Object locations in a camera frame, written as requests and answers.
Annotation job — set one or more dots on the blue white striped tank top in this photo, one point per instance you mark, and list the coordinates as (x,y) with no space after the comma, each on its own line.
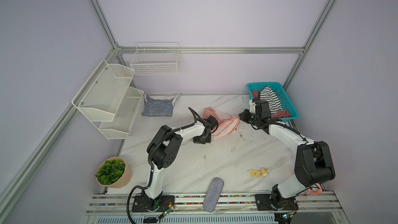
(159,107)

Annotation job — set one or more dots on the white mesh wall shelf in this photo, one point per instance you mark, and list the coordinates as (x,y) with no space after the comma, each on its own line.
(109,101)

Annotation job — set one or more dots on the grey fabric pouch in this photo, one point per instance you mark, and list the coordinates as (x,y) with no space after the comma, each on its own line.
(213,194)

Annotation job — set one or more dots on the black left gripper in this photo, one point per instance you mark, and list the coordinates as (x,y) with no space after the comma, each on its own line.
(195,140)

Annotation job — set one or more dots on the black white striped tank top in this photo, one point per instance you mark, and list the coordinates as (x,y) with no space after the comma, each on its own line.
(267,94)

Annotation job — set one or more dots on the white wire wall basket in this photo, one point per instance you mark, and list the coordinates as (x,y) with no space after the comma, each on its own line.
(156,58)

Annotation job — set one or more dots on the horizontal aluminium frame bar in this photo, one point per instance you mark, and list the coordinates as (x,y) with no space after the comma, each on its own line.
(218,50)

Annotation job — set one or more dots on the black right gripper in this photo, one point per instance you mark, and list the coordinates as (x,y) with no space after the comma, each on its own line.
(241,116)

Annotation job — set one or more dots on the pink watering can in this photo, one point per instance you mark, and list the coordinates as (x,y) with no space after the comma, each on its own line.
(315,190)

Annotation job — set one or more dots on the dark red garment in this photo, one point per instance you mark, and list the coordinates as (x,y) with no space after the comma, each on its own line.
(281,114)

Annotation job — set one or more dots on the teal plastic basket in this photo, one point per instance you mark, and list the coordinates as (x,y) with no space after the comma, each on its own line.
(281,93)

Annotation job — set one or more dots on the yellow toy giraffe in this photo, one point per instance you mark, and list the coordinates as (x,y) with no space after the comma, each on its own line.
(258,173)

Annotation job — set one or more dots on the aluminium frame corner post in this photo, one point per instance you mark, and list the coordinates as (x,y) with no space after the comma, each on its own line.
(114,46)

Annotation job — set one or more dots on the green potted plant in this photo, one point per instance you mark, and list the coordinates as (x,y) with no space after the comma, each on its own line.
(113,173)

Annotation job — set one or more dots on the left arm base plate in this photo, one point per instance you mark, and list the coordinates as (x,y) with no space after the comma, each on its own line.
(144,204)

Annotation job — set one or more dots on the red white striped tank top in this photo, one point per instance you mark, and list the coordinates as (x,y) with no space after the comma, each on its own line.
(227,123)

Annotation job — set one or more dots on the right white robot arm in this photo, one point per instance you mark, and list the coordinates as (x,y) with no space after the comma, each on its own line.
(313,162)

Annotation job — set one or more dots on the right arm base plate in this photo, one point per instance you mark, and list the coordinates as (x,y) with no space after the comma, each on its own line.
(269,202)

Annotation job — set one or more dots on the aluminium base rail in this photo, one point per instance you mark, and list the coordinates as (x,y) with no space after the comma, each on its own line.
(232,203)

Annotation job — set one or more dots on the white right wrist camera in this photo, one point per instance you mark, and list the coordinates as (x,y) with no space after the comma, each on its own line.
(260,108)

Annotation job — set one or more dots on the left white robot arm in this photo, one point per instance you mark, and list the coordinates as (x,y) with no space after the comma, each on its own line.
(164,148)

